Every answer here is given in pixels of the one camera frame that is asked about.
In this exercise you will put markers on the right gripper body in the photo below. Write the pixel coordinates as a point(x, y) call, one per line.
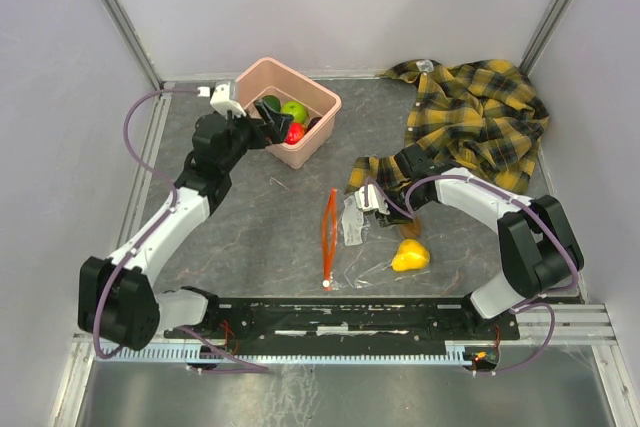
point(393, 216)

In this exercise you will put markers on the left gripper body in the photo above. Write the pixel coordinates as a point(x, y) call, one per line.
point(268, 130)

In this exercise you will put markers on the dark green fake avocado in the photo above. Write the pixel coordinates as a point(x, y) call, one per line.
point(272, 102)

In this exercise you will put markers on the red fake tomato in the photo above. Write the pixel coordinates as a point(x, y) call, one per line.
point(295, 134)

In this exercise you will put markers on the green fake apple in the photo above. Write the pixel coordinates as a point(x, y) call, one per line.
point(297, 110)

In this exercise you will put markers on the clear zip top bag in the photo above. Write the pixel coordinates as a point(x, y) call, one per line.
point(356, 251)

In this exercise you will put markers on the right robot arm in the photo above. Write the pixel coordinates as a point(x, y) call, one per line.
point(539, 253)

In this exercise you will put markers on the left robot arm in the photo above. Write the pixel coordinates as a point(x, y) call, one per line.
point(116, 297)

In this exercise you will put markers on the brown fake kiwi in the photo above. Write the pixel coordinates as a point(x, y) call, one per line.
point(411, 230)

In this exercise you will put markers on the pink plastic bin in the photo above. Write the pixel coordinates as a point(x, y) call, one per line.
point(267, 76)

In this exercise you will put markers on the yellow plaid shirt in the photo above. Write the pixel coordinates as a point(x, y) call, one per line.
point(485, 116)

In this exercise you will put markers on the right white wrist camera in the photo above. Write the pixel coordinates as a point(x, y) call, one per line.
point(370, 199)

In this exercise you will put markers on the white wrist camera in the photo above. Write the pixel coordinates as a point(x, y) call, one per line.
point(223, 99)
point(370, 199)

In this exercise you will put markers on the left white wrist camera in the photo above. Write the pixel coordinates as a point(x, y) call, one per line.
point(223, 99)

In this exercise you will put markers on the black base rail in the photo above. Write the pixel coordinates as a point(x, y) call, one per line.
point(336, 325)

